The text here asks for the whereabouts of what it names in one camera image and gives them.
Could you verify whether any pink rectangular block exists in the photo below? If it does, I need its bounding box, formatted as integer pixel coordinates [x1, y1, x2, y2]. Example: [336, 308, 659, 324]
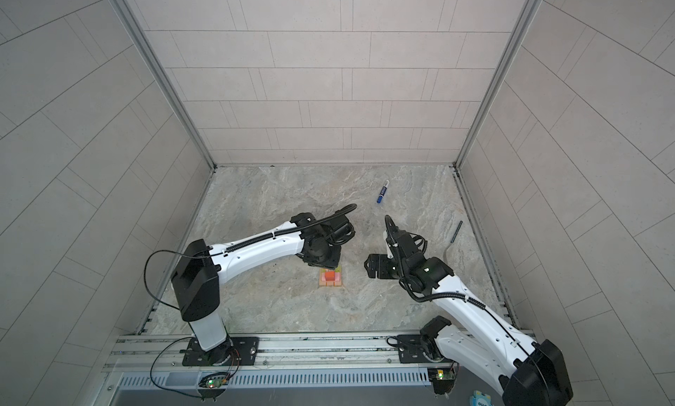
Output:
[320, 271, 342, 285]

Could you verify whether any light blue object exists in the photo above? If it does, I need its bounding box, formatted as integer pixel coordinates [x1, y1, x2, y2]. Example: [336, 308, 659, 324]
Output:
[469, 390, 492, 406]

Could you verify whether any aluminium mounting rail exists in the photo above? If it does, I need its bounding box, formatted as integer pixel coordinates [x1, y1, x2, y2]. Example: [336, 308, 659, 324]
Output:
[102, 329, 547, 373]

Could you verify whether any blue marker pen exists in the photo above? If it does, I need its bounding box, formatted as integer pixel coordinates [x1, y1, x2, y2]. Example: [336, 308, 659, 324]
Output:
[376, 180, 390, 204]

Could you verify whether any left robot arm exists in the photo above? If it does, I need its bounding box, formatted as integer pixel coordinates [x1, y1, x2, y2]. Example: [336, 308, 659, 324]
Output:
[171, 204, 357, 366]

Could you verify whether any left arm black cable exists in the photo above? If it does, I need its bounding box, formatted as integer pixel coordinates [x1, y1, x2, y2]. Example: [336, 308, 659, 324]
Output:
[143, 248, 212, 312]

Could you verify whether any right circuit board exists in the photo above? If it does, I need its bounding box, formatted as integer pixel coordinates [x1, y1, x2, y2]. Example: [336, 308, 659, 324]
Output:
[427, 367, 457, 395]

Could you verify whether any circuit board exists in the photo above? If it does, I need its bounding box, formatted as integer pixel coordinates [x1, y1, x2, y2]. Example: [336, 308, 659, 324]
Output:
[199, 372, 232, 389]
[427, 367, 457, 395]

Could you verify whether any dark grey pen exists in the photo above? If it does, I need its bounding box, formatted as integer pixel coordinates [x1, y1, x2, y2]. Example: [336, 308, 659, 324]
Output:
[450, 220, 463, 244]

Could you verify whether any left circuit board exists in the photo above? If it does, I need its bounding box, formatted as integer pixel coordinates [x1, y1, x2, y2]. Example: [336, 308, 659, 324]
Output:
[199, 372, 232, 389]

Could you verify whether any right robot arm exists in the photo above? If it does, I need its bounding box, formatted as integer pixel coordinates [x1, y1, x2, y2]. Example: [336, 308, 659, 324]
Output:
[364, 216, 573, 405]

